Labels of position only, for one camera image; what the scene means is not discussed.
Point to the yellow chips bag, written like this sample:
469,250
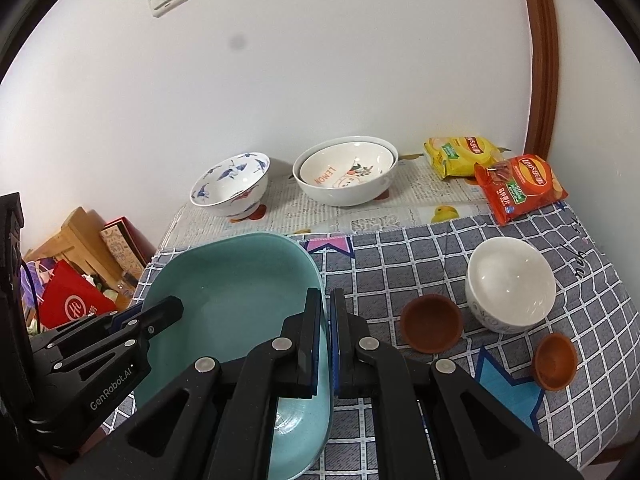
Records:
460,157

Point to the white bowl cartoon print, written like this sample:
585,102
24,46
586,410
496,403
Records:
340,165

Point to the small brown bowl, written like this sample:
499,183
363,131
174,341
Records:
430,322
555,360

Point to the grey checked star tablecloth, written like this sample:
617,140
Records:
400,270

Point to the red chips bag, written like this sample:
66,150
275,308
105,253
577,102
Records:
520,185

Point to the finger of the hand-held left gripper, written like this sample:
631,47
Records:
125,319
160,312

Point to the white bowl blue bird pattern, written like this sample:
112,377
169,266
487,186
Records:
225,185

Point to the orange coaster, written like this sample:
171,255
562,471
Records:
382,196
252,214

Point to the teal square plate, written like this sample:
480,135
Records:
235,290

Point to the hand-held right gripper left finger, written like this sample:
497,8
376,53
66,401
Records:
313,340

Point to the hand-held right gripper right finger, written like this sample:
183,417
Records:
334,345

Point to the patterned red-edged box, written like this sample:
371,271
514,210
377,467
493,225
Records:
125,247

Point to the large white bowl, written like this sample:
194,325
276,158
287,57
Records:
345,196

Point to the plain white bowl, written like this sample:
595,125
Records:
505,280

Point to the red paper bag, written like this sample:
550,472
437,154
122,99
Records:
75,300

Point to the wooden side shelf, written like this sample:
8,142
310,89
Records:
75,235

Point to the brown wooden door frame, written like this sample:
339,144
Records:
542,60

